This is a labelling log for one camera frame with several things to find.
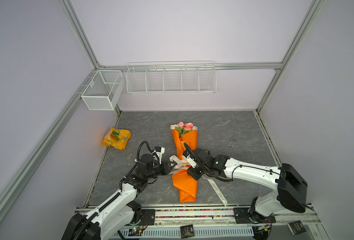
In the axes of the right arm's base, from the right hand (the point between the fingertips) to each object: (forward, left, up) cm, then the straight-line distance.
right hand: (190, 171), depth 81 cm
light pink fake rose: (+34, +5, -1) cm, 35 cm away
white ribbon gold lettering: (+6, +5, -2) cm, 8 cm away
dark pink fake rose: (+31, +1, +2) cm, 31 cm away
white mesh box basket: (+45, +56, +20) cm, 75 cm away
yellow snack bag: (+24, +47, -3) cm, 53 cm away
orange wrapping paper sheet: (-8, +1, 0) cm, 8 cm away
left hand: (+1, +7, +4) cm, 8 cm away
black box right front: (-25, -50, -7) cm, 56 cm away
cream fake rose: (+32, +11, -1) cm, 33 cm away
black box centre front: (-26, +2, -6) cm, 27 cm away
